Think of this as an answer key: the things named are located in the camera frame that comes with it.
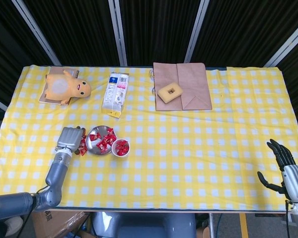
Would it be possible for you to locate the brown spiral notebook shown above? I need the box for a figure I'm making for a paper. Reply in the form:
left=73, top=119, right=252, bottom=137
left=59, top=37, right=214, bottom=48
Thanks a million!
left=38, top=66, right=80, bottom=106

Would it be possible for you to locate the beige shoe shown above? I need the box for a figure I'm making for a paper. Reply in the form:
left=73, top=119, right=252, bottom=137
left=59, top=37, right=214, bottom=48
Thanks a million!
left=4, top=215, right=24, bottom=231

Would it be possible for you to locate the yellow white checkered tablecloth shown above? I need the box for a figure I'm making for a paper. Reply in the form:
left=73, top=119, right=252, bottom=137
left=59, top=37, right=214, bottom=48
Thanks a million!
left=0, top=64, right=298, bottom=211

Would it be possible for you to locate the white plastic food package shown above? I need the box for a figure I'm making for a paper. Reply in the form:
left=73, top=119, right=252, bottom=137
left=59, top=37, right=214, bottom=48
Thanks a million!
left=101, top=72, right=130, bottom=119

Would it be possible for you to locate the metal table leg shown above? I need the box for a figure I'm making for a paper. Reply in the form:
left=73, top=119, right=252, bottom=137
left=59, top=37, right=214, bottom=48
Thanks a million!
left=208, top=213, right=217, bottom=238

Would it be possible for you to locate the yellow plush animal toy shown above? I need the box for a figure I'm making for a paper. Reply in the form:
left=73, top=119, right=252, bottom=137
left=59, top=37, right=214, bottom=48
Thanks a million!
left=44, top=69, right=92, bottom=105

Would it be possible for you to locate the brown paper bag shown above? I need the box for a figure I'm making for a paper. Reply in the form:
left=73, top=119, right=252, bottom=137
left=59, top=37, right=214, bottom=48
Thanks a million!
left=149, top=61, right=213, bottom=112

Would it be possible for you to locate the white paper cup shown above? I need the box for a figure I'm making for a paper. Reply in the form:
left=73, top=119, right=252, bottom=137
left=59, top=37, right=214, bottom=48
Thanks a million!
left=111, top=138, right=131, bottom=157

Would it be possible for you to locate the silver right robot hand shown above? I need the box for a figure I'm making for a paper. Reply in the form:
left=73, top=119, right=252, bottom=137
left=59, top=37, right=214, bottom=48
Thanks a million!
left=257, top=138, right=298, bottom=203

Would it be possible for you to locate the brown cardboard box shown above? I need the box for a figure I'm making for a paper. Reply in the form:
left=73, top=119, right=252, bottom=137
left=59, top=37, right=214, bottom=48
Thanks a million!
left=31, top=210, right=90, bottom=238

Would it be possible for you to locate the round metal plate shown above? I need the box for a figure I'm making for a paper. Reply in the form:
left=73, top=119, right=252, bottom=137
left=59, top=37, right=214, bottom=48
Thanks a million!
left=85, top=125, right=117, bottom=156

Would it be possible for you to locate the yellow sponge with hole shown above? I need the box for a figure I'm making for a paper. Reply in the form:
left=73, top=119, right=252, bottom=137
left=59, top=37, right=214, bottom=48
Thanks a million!
left=157, top=83, right=183, bottom=103

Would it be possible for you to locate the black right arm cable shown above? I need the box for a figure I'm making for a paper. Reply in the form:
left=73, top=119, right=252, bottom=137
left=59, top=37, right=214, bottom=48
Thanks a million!
left=284, top=199, right=293, bottom=238

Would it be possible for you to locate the grey robot torso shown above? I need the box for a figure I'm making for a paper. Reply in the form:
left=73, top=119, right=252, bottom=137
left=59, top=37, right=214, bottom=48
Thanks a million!
left=90, top=212, right=197, bottom=238

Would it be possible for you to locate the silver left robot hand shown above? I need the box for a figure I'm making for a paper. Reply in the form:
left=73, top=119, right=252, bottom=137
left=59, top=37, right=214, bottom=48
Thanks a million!
left=55, top=126, right=87, bottom=156

